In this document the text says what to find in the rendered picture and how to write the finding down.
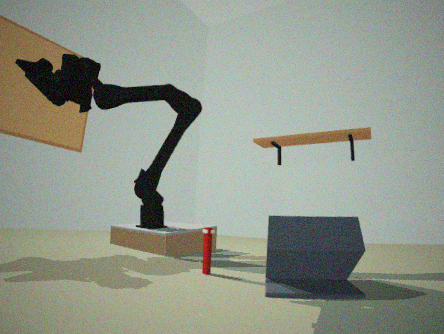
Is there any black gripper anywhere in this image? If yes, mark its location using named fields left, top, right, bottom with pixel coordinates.
left=15, top=58, right=79, bottom=106

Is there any red peg with white top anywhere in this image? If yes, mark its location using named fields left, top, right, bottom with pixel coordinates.
left=202, top=228, right=215, bottom=274

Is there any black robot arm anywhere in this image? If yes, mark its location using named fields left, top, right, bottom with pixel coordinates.
left=58, top=54, right=202, bottom=230

